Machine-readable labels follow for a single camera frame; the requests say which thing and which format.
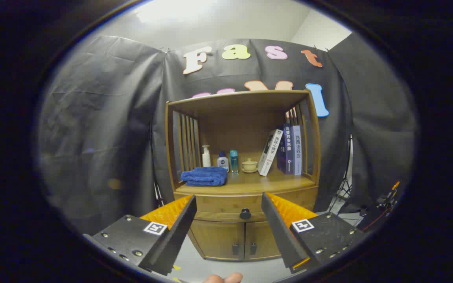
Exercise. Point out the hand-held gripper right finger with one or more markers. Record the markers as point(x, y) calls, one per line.
point(279, 232)

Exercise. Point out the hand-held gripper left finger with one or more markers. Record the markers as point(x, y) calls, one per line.
point(175, 236)

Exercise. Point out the black drawer knob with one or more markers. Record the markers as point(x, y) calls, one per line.
point(245, 214)

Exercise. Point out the wooden cabinet door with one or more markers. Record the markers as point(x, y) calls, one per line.
point(262, 239)
point(218, 239)

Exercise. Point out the wooden countertop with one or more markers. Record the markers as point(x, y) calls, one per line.
point(258, 182)

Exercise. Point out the wooden cabinet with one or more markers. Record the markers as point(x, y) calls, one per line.
point(242, 118)

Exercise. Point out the blue folded towel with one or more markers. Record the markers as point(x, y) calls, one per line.
point(205, 177)

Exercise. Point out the beige lidded tea cup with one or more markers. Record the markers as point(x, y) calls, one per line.
point(249, 166)

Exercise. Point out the white book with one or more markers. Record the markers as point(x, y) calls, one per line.
point(269, 155)

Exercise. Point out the black tripod stand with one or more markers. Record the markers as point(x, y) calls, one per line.
point(344, 184)

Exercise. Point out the dark blue book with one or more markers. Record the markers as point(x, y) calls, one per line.
point(286, 151)

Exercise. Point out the pale blue book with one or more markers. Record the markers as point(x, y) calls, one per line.
point(297, 151)

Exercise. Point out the clear blue bottle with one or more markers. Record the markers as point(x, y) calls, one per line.
point(234, 163)

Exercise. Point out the white pump bottle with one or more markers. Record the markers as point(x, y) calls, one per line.
point(206, 159)

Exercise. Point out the white bottle with blue cap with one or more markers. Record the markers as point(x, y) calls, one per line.
point(223, 163)

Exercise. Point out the black device with orange tip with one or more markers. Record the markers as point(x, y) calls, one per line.
point(385, 200)

